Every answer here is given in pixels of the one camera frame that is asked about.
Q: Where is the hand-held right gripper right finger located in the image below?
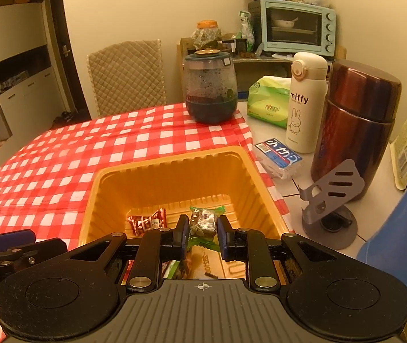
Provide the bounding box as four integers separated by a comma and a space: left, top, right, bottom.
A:
217, 216, 340, 291

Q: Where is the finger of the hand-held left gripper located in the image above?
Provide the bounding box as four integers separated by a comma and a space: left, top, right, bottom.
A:
0, 239, 68, 268
0, 229, 36, 251

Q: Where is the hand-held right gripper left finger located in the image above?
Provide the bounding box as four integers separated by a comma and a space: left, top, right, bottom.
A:
64, 215, 190, 292

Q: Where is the green snack packet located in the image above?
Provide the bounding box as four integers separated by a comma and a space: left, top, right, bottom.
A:
188, 205, 226, 252

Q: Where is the yellow snack packet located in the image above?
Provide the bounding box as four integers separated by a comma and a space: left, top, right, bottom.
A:
192, 245, 223, 280

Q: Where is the green red candy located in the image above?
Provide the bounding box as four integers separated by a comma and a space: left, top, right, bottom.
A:
162, 261, 182, 279

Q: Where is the red twist-wrapped candy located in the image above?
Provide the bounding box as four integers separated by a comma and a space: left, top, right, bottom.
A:
128, 208, 168, 236

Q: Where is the orange plastic tray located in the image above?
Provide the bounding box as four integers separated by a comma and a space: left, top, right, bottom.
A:
78, 146, 296, 284

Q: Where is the red checkered tablecloth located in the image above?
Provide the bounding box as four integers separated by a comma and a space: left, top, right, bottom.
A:
0, 103, 296, 343

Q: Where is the small blue white box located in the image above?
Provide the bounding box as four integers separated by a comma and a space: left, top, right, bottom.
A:
253, 137, 305, 180

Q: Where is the grey phone stand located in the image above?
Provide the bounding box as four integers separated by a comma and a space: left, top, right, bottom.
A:
296, 159, 358, 250

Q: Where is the dark shoes pair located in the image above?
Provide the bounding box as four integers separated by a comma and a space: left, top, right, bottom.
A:
51, 111, 82, 125

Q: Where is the green tissue pack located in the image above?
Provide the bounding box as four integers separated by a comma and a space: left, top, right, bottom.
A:
247, 76, 293, 129

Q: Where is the white cabinet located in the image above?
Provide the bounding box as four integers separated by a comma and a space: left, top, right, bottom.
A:
0, 2, 91, 167

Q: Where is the glass jar with dark contents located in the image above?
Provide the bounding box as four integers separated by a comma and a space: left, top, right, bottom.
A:
184, 49, 239, 125

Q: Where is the white rabbit print bottle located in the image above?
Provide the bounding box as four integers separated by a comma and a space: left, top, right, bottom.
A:
285, 52, 328, 154

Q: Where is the beige quilted chair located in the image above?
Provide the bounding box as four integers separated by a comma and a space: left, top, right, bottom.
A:
86, 39, 166, 118

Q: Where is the brown metal flask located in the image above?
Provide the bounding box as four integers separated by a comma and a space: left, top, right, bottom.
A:
311, 59, 402, 201

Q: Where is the blue thermos jug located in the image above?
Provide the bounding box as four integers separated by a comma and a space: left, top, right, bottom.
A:
355, 166, 407, 308

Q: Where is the wooden shelf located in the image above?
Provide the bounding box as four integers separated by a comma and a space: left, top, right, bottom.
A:
176, 39, 348, 108

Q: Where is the dark door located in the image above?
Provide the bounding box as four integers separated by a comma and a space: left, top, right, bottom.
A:
44, 0, 93, 120

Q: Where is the plastic jar with orange lid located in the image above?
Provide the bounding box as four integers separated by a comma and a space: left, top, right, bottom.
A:
192, 19, 223, 49

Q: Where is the green foil bag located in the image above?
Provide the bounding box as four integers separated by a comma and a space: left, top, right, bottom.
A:
238, 11, 256, 52

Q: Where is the light blue toaster oven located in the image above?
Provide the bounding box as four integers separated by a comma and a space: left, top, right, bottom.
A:
248, 0, 336, 61

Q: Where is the white bowl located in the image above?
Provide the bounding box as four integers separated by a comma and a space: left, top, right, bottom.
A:
273, 17, 299, 28

